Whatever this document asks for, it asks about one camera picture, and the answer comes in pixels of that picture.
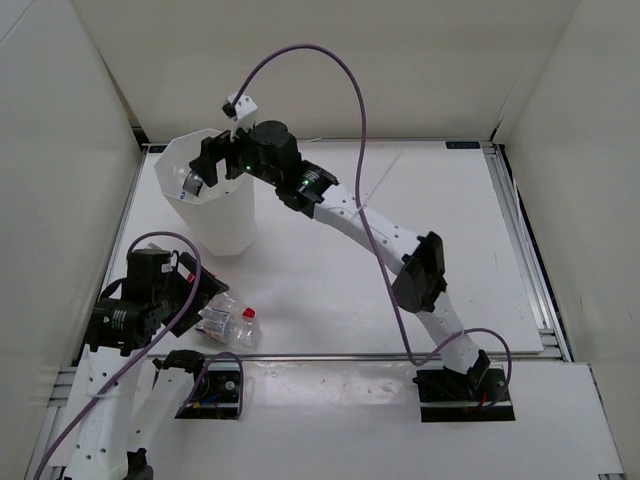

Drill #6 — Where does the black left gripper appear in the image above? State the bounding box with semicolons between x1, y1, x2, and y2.
154;251;228;336

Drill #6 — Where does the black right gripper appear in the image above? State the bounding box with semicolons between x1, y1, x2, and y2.
190;117;283;188

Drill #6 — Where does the black label plastic bottle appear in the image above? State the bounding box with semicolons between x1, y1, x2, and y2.
182;170;205;197

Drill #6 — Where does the clear unlabelled plastic bottle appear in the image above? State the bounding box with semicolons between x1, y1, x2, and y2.
179;191;200;205

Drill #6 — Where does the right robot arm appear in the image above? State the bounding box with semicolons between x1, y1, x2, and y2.
184;120;490;401

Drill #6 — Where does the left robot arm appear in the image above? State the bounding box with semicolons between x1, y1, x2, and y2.
64;247;228;479

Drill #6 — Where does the white octagonal bin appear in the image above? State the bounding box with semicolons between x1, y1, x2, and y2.
154;129;257;256

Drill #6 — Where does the red label plastic bottle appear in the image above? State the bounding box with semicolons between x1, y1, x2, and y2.
206;290;256;321

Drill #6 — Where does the white cap crushed bottle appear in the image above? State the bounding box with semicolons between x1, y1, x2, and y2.
194;306;262;351

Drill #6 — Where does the blue label sticker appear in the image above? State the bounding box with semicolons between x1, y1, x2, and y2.
445;141;481;150

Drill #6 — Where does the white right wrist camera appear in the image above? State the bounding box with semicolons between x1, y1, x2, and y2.
222;93;258;141

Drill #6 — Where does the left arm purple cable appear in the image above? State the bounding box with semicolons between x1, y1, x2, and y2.
29;231;244;480

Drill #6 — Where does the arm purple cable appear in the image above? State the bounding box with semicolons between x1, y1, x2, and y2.
219;44;512;409
29;231;244;480

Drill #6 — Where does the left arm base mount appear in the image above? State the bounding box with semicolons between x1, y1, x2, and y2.
175;362;243;421

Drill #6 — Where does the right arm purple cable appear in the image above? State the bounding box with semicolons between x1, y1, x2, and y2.
219;44;512;409

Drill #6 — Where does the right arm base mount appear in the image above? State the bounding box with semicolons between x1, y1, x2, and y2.
413;368;516;423

